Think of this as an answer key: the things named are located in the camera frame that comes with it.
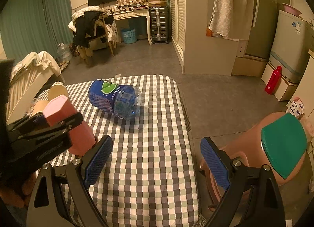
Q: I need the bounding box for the brown paper cup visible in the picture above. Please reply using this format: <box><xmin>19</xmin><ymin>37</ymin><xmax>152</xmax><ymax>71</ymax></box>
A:
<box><xmin>31</xmin><ymin>100</ymin><xmax>49</xmax><ymax>116</ymax></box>

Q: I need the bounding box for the white floral paper cup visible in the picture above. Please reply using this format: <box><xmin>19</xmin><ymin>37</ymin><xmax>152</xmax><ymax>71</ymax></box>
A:
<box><xmin>47</xmin><ymin>81</ymin><xmax>69</xmax><ymax>101</ymax></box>

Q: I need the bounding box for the left hand holding gripper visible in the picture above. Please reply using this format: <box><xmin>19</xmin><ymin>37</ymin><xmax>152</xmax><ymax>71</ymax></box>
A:
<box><xmin>1</xmin><ymin>173</ymin><xmax>37</xmax><ymax>208</ymax></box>

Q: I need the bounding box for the pink sponge block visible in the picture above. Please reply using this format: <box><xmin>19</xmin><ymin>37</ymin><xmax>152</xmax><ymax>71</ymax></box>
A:
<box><xmin>43</xmin><ymin>95</ymin><xmax>96</xmax><ymax>156</ymax></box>

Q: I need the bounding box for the pink plastic stool green seat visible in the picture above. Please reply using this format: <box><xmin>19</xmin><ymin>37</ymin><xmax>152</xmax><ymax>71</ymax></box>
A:
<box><xmin>198</xmin><ymin>111</ymin><xmax>309</xmax><ymax>213</ymax></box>

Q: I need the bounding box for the bed with beige sheets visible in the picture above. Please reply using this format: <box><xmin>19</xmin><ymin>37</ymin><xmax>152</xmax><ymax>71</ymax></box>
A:
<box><xmin>6</xmin><ymin>51</ymin><xmax>61</xmax><ymax>124</ymax></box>

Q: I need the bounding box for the checkered tablecloth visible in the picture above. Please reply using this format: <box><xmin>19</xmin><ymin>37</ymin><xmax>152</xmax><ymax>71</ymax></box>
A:
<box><xmin>67</xmin><ymin>75</ymin><xmax>205</xmax><ymax>226</ymax></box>

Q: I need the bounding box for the large water jug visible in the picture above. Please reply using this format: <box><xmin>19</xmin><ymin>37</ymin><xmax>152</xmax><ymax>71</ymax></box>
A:
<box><xmin>57</xmin><ymin>43</ymin><xmax>72</xmax><ymax>62</ymax></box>

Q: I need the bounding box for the blue plastic bottle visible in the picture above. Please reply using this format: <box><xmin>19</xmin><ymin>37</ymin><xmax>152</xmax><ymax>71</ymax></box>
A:
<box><xmin>88</xmin><ymin>79</ymin><xmax>141</xmax><ymax>121</ymax></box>

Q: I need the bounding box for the red thermos bottle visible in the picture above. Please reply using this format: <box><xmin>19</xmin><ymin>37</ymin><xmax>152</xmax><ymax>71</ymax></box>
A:
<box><xmin>265</xmin><ymin>66</ymin><xmax>282</xmax><ymax>95</ymax></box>

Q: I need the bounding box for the green curtain left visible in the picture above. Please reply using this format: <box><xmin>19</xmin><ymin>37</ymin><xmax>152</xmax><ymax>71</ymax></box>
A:
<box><xmin>1</xmin><ymin>0</ymin><xmax>73</xmax><ymax>62</ymax></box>

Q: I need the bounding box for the wooden chair with clothes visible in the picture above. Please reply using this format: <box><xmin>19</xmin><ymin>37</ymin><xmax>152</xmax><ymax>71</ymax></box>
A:
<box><xmin>68</xmin><ymin>5</ymin><xmax>118</xmax><ymax>67</ymax></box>

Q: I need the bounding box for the blue laundry basket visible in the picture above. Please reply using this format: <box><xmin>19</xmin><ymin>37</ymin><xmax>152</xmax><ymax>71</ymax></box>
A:
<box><xmin>121</xmin><ymin>28</ymin><xmax>137</xmax><ymax>44</ymax></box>

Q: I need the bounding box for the white louvered wardrobe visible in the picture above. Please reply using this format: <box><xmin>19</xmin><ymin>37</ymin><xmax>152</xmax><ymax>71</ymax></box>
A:
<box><xmin>173</xmin><ymin>0</ymin><xmax>238</xmax><ymax>76</ymax></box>

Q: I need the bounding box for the white small fridge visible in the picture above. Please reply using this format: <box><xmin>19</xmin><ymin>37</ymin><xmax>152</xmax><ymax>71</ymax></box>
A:
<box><xmin>269</xmin><ymin>10</ymin><xmax>313</xmax><ymax>84</ymax></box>

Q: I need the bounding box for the white dressing desk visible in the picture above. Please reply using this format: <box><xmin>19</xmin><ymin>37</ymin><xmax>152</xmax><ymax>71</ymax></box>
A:
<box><xmin>111</xmin><ymin>7</ymin><xmax>153</xmax><ymax>45</ymax></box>

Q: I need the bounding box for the hanging white towel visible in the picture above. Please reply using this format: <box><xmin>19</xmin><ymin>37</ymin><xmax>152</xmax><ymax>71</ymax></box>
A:
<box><xmin>209</xmin><ymin>0</ymin><xmax>254</xmax><ymax>40</ymax></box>

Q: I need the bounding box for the silver black suitcase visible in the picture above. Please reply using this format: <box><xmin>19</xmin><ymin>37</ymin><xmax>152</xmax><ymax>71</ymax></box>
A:
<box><xmin>150</xmin><ymin>6</ymin><xmax>170</xmax><ymax>44</ymax></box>

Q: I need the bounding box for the pink basin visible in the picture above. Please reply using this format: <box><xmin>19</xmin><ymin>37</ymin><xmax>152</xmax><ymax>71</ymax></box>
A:
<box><xmin>282</xmin><ymin>3</ymin><xmax>302</xmax><ymax>17</ymax></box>

